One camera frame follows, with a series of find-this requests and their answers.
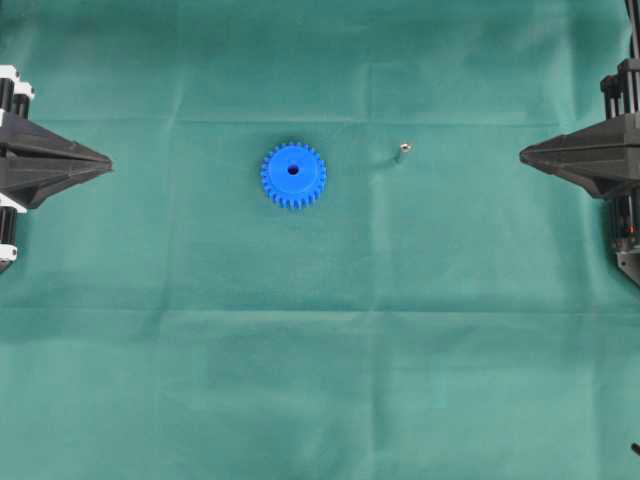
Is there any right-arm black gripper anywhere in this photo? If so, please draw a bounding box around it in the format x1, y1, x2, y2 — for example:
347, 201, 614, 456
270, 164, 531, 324
519, 56, 640, 251

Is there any green cloth mat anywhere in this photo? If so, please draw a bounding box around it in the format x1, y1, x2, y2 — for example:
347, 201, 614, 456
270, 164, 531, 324
1, 1, 639, 479

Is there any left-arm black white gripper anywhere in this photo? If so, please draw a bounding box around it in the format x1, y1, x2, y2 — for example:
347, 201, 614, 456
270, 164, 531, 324
0, 64, 114, 274

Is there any blue plastic gear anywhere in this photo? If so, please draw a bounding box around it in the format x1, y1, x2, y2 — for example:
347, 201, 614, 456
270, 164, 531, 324
260, 142, 328, 210

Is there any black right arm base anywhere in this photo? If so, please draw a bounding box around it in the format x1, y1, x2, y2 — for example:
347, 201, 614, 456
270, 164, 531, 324
614, 235, 640, 287

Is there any black cable top right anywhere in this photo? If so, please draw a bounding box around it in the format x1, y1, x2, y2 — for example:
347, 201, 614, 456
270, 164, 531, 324
622, 0, 640, 61

